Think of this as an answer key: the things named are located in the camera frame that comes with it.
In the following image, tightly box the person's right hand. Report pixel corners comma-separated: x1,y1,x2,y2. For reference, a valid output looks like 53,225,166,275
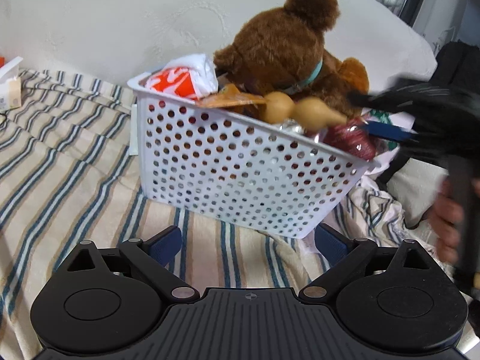
428,177,464,264

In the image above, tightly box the green white packet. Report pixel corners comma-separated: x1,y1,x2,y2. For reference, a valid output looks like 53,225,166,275
362,109,415,155

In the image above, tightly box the dark red foil packet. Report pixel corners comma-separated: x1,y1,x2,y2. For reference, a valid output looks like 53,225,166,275
323,117,376,161

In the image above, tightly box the white perforated plastic basket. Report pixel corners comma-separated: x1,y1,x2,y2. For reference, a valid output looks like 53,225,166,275
128,76,375,238

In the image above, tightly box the striped beige blue cloth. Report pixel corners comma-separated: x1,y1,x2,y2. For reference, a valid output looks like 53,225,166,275
0,67,451,360

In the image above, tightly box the tan gourd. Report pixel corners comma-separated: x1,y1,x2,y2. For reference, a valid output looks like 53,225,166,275
259,92,347,133

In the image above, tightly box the brown teddy bear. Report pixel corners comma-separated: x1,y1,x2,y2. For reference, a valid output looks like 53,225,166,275
213,0,369,118

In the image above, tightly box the orange snack packet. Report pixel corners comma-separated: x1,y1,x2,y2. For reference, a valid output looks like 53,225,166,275
196,84,266,108

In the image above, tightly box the orange white cloth bundle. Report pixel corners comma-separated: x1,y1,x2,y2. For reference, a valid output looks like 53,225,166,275
143,54,219,101

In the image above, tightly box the white cardboard box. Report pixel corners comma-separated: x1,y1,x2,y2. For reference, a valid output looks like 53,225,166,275
0,57,23,111

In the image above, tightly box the white embossed pillow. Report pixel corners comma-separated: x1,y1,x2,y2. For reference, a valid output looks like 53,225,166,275
1,0,437,90

